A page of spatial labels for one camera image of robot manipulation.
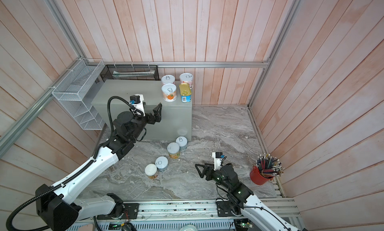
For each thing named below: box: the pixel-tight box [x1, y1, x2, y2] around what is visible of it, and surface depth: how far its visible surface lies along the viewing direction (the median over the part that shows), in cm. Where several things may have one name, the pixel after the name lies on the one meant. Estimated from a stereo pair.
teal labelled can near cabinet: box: [175, 136, 188, 151], surface depth 95 cm
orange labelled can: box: [161, 83, 177, 103], surface depth 74 cm
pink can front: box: [179, 72, 194, 90], surface depth 80 cm
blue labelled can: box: [155, 156, 169, 172], surface depth 86 cm
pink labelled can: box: [161, 74, 176, 85], surface depth 80 cm
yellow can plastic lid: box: [167, 142, 180, 159], surface depth 90 cm
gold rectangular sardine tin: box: [179, 82, 192, 103], surface depth 75 cm
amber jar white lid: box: [144, 163, 158, 180], surface depth 82 cm
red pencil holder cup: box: [249, 153, 285, 185], surface depth 76 cm
